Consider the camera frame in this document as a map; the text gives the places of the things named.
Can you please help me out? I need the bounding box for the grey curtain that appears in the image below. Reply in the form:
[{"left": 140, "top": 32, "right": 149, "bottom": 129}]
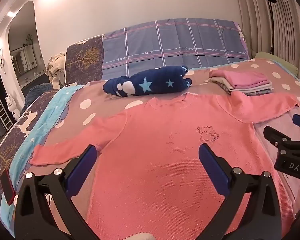
[{"left": 232, "top": 0, "right": 300, "bottom": 87}]

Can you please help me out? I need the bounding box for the beige clothes pile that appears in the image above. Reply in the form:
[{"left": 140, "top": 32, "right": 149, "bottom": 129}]
[{"left": 45, "top": 52, "right": 67, "bottom": 89}]

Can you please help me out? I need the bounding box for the grey patterned folded garment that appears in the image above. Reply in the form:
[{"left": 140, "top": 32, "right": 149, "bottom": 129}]
[{"left": 221, "top": 84, "right": 274, "bottom": 97}]

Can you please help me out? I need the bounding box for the dark blue knit throw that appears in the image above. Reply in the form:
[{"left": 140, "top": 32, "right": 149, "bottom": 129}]
[{"left": 24, "top": 82, "right": 58, "bottom": 109}]

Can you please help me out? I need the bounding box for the navy star-print blanket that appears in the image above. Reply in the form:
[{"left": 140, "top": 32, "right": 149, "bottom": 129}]
[{"left": 103, "top": 65, "right": 192, "bottom": 98}]

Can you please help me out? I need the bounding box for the green pillow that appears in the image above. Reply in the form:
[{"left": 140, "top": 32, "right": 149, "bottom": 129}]
[{"left": 254, "top": 51, "right": 299, "bottom": 75}]

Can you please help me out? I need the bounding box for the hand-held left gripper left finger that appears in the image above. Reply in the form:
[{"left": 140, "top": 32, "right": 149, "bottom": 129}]
[{"left": 14, "top": 144, "right": 100, "bottom": 240}]

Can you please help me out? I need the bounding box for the red phone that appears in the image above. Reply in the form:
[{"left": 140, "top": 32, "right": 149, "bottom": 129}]
[{"left": 0, "top": 169, "right": 17, "bottom": 205}]

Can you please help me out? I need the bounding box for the white shelf rack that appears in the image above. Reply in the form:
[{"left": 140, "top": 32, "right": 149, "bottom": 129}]
[{"left": 0, "top": 99, "right": 11, "bottom": 131}]

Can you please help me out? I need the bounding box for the pink polka-dot deer bedspread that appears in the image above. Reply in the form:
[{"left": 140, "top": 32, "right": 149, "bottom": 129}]
[{"left": 0, "top": 57, "right": 300, "bottom": 240}]

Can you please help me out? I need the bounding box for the white cat figurine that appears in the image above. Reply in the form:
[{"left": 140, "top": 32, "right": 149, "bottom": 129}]
[{"left": 5, "top": 94, "right": 18, "bottom": 119}]

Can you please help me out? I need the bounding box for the stack of folded clothes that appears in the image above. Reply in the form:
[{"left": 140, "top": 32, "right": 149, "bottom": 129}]
[{"left": 209, "top": 69, "right": 270, "bottom": 89}]

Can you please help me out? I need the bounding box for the dark tree-print cover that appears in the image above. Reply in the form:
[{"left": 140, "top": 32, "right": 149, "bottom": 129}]
[{"left": 65, "top": 34, "right": 105, "bottom": 86}]

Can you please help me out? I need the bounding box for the black floor lamp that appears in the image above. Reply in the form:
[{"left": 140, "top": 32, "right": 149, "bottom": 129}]
[{"left": 264, "top": 0, "right": 278, "bottom": 55}]

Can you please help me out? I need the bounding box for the light pink ribbed cloth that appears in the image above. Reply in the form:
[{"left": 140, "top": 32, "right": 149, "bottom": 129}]
[{"left": 254, "top": 109, "right": 300, "bottom": 207}]

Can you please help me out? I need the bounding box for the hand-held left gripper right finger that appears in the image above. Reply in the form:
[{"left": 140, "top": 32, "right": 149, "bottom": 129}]
[{"left": 198, "top": 144, "right": 288, "bottom": 240}]

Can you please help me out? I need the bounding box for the pink bear-print sweater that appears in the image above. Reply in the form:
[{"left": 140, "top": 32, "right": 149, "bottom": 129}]
[{"left": 29, "top": 92, "right": 300, "bottom": 240}]

